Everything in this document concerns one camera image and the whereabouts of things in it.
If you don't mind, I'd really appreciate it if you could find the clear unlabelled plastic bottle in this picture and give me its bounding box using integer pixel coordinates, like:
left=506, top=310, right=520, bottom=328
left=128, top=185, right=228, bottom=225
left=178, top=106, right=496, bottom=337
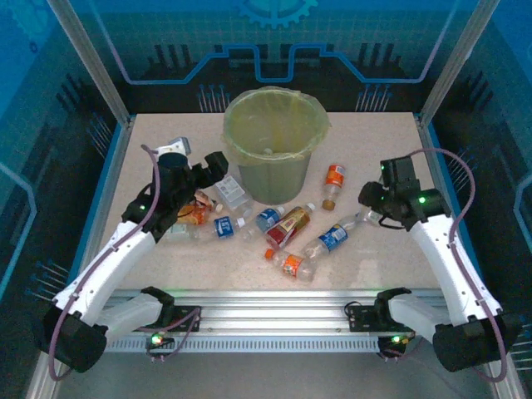
left=164, top=224, right=204, bottom=244

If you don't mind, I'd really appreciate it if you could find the blue label bottle white cap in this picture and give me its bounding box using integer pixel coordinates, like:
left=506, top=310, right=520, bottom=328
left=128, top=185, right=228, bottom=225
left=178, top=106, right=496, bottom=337
left=199, top=214, right=247, bottom=243
left=242, top=206, right=286, bottom=243

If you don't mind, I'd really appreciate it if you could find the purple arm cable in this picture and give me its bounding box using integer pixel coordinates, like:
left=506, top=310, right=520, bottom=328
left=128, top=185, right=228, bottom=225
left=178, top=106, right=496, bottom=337
left=380, top=147, right=509, bottom=383
left=47, top=143, right=204, bottom=382

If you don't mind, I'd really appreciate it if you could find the base connector with green light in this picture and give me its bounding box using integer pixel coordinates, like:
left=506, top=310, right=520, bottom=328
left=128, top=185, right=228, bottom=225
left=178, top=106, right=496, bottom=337
left=145, top=334, right=176, bottom=355
left=377, top=334, right=413, bottom=359

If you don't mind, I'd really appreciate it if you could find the red yellow label bottle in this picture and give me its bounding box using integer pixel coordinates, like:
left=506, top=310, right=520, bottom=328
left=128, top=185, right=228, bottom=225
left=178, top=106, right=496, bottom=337
left=264, top=202, right=317, bottom=250

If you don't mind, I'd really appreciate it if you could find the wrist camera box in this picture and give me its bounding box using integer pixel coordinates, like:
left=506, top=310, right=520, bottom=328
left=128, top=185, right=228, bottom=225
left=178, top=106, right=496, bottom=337
left=381, top=156, right=421, bottom=189
left=156, top=135, right=193, bottom=158

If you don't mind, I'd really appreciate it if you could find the aluminium mounting rail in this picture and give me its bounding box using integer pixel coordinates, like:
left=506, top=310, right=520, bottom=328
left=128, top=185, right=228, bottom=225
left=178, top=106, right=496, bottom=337
left=99, top=288, right=448, bottom=338

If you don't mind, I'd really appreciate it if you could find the aluminium frame post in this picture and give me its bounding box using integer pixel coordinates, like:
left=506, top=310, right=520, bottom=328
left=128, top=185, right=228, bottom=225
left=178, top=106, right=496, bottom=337
left=45, top=0, right=136, bottom=128
left=415, top=0, right=502, bottom=128

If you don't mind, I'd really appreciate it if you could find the aluminium table side rail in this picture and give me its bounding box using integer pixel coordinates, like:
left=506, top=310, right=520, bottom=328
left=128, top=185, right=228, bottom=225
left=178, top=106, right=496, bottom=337
left=415, top=115, right=483, bottom=292
left=76, top=115, right=136, bottom=292

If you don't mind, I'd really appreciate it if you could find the clear square bottle white label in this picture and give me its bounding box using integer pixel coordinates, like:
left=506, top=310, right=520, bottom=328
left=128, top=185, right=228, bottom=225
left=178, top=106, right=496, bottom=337
left=213, top=174, right=255, bottom=219

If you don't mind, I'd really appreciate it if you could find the lined mesh trash bin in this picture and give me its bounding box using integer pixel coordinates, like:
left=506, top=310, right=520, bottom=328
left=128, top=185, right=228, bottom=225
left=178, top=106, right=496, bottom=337
left=223, top=85, right=333, bottom=164

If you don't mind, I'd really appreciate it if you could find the orange label bottle gold cap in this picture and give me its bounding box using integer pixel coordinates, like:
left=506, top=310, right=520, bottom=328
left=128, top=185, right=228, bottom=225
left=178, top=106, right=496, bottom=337
left=322, top=164, right=347, bottom=211

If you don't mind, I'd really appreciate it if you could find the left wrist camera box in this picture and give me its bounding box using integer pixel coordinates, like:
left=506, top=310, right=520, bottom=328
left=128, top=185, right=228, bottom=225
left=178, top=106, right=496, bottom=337
left=156, top=135, right=193, bottom=158

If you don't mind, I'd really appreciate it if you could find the grey mesh waste bin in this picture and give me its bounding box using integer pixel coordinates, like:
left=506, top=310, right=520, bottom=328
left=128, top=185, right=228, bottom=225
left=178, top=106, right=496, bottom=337
left=224, top=86, right=330, bottom=205

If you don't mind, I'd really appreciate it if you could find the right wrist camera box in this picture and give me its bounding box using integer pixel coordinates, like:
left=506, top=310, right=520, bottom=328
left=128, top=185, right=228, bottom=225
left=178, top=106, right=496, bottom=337
left=381, top=156, right=421, bottom=189

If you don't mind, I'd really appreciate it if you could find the slotted grey cable duct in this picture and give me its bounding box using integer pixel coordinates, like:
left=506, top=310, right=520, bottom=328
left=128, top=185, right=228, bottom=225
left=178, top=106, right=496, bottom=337
left=103, top=337, right=394, bottom=354

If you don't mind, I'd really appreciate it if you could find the copper label plastic bottle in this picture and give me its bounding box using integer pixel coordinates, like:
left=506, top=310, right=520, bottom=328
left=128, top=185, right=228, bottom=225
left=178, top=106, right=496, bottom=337
left=176, top=189, right=220, bottom=228

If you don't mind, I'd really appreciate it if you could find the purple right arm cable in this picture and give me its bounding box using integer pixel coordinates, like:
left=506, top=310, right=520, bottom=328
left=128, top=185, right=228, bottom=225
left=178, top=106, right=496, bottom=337
left=380, top=147, right=509, bottom=383

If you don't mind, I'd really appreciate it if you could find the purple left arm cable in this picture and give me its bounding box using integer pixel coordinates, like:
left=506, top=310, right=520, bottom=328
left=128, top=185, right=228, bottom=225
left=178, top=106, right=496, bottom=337
left=47, top=143, right=204, bottom=382

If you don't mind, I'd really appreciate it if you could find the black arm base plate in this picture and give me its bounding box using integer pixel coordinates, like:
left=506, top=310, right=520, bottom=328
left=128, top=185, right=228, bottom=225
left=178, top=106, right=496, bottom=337
left=132, top=305, right=204, bottom=333
left=344, top=303, right=416, bottom=333

